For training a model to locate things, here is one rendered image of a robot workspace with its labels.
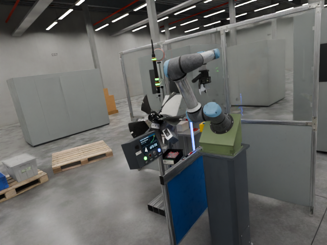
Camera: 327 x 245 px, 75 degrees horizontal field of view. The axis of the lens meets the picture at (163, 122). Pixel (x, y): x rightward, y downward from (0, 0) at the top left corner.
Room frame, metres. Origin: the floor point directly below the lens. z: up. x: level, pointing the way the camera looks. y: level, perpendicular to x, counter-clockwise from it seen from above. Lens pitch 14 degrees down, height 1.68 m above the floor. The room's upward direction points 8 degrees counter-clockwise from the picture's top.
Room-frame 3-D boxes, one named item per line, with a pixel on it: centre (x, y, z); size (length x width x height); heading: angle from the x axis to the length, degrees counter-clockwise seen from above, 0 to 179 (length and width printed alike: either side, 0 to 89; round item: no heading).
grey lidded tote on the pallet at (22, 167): (3.72, 2.73, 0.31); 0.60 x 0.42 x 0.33; 49
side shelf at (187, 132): (2.71, -0.26, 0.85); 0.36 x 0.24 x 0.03; 50
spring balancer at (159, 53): (2.93, -0.06, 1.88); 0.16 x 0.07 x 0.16; 85
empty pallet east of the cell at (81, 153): (4.61, 1.96, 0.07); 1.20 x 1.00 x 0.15; 116
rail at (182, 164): (1.91, -0.21, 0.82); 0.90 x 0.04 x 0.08; 140
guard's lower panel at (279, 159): (2.77, -0.46, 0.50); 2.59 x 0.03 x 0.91; 50
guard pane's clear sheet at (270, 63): (2.77, -0.46, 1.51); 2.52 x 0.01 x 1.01; 50
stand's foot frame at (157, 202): (2.46, -0.02, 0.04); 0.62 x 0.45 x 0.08; 140
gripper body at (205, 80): (1.88, -0.41, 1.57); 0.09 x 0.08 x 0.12; 50
